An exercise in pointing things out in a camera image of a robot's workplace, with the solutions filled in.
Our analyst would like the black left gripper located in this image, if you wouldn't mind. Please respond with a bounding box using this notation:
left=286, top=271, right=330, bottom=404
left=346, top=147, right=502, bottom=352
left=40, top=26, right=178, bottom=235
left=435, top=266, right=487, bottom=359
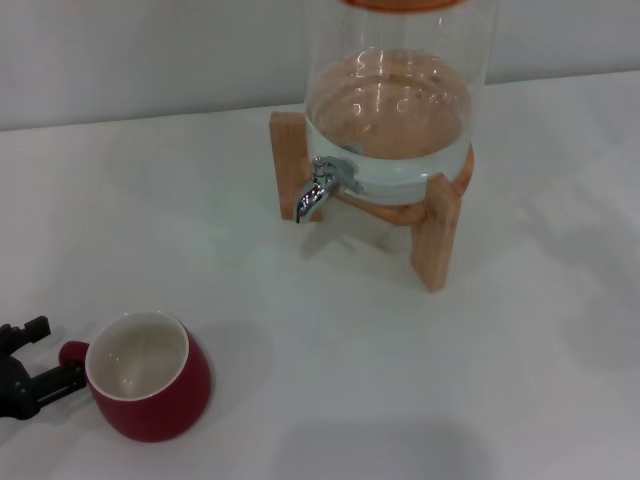
left=0, top=314, right=87, bottom=421

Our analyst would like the red ceramic cup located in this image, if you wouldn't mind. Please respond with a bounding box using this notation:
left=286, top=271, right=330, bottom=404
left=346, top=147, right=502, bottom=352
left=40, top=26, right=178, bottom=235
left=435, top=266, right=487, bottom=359
left=58, top=309, right=214, bottom=444

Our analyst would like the chrome faucet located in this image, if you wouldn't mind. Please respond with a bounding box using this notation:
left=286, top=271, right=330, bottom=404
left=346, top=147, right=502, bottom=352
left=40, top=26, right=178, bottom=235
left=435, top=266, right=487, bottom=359
left=294, top=155, right=365, bottom=225

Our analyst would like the wooden dispenser stand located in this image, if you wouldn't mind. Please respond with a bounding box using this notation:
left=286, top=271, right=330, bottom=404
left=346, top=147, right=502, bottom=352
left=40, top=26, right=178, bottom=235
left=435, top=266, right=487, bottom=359
left=269, top=110, right=476, bottom=296

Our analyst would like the glass water dispenser jar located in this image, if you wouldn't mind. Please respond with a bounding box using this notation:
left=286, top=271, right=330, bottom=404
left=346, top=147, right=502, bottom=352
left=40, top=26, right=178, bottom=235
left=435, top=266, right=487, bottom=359
left=303, top=0, right=494, bottom=207

